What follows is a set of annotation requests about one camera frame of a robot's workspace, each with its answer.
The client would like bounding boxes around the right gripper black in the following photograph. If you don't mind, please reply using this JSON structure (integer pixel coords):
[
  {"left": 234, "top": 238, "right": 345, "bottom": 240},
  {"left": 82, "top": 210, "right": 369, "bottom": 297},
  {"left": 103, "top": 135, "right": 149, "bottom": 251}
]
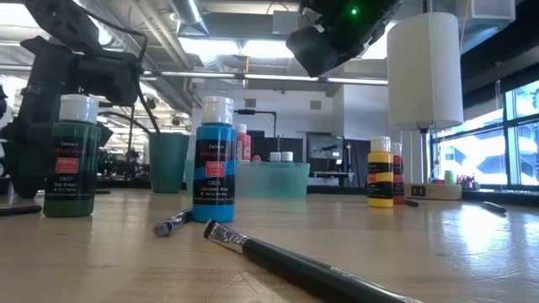
[{"left": 331, "top": 16, "right": 381, "bottom": 59}]

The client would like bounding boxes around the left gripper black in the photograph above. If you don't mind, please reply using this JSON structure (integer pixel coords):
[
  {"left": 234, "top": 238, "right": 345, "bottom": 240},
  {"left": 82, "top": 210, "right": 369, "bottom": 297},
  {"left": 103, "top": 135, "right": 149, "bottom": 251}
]
[{"left": 0, "top": 35, "right": 115, "bottom": 199}]

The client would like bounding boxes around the large bright red paint bottle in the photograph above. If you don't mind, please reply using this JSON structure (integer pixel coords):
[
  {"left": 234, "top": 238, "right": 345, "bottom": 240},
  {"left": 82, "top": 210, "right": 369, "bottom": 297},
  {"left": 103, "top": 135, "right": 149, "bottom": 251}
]
[{"left": 234, "top": 123, "right": 253, "bottom": 163}]

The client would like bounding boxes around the sap green paint bottle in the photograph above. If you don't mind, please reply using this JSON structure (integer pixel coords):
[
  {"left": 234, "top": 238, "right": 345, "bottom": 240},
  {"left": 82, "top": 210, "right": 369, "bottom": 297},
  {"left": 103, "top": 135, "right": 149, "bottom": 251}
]
[{"left": 42, "top": 93, "right": 102, "bottom": 218}]

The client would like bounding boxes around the small yellow paint bottle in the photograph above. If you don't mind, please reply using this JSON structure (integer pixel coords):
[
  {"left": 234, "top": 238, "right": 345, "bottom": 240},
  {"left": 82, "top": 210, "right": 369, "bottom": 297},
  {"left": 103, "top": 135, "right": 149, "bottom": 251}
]
[{"left": 367, "top": 136, "right": 396, "bottom": 209}]

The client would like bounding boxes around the small red paint bottle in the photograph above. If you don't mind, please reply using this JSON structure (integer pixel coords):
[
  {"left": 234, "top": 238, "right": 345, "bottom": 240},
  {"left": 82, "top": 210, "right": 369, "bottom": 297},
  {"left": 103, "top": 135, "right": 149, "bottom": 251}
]
[{"left": 392, "top": 141, "right": 406, "bottom": 205}]

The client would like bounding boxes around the cerulean blue paint bottle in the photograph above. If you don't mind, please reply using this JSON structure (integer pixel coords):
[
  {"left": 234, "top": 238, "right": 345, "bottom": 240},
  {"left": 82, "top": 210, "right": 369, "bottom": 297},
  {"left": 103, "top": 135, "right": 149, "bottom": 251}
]
[{"left": 191, "top": 95, "right": 238, "bottom": 224}]

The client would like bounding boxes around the grey ceiling box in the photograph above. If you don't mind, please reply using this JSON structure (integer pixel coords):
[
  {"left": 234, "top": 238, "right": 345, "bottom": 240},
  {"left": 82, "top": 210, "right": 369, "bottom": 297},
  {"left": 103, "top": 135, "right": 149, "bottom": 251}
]
[{"left": 271, "top": 10, "right": 301, "bottom": 36}]

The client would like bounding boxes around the white shade table lamp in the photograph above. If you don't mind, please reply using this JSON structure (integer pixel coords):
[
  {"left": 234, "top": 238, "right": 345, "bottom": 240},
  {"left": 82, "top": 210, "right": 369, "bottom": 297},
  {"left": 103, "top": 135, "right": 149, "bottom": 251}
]
[{"left": 386, "top": 11, "right": 465, "bottom": 201}]

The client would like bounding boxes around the long ceiling light bar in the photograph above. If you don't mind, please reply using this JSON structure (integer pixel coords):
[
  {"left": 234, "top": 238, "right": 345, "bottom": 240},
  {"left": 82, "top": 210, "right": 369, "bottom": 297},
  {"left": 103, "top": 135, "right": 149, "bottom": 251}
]
[{"left": 138, "top": 69, "right": 389, "bottom": 86}]

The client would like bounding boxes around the teal plastic cup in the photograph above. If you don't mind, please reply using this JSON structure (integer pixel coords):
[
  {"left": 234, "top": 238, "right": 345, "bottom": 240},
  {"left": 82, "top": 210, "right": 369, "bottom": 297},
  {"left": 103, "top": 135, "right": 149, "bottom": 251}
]
[{"left": 147, "top": 132, "right": 191, "bottom": 194}]

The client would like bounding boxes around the black monitor screen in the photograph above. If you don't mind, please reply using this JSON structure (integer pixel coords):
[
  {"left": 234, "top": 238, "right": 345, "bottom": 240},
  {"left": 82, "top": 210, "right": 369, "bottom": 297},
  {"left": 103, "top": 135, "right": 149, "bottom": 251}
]
[{"left": 306, "top": 133, "right": 344, "bottom": 161}]

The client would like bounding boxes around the black office partition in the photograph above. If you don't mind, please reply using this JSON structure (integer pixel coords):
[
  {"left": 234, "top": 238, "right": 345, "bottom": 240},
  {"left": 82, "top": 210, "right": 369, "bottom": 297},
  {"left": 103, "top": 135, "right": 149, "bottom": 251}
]
[{"left": 251, "top": 130, "right": 304, "bottom": 163}]

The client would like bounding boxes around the teal translucent plastic bin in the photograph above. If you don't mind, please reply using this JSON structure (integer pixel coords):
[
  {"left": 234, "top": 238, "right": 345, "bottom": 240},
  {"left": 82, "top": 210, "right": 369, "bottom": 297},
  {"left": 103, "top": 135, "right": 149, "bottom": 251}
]
[{"left": 184, "top": 161, "right": 312, "bottom": 199}]

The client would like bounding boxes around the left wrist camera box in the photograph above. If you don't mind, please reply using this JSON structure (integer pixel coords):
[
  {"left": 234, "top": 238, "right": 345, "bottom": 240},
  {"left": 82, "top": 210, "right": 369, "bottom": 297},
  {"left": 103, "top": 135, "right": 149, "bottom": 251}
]
[{"left": 77, "top": 55, "right": 143, "bottom": 107}]

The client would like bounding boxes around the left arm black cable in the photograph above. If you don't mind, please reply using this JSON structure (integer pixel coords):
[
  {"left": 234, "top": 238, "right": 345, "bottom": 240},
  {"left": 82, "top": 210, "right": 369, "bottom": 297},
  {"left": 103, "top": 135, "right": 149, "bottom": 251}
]
[{"left": 82, "top": 8, "right": 162, "bottom": 136}]

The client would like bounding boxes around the window with black frame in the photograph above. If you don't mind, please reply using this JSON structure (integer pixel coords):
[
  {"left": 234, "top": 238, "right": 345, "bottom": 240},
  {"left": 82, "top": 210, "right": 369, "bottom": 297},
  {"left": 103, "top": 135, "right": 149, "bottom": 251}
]
[{"left": 429, "top": 77, "right": 539, "bottom": 190}]

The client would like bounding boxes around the black aluminium table frame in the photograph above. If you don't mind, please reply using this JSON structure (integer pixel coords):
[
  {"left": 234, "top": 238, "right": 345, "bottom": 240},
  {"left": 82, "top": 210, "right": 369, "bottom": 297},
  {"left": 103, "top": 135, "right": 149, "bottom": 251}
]
[{"left": 0, "top": 176, "right": 539, "bottom": 208}]

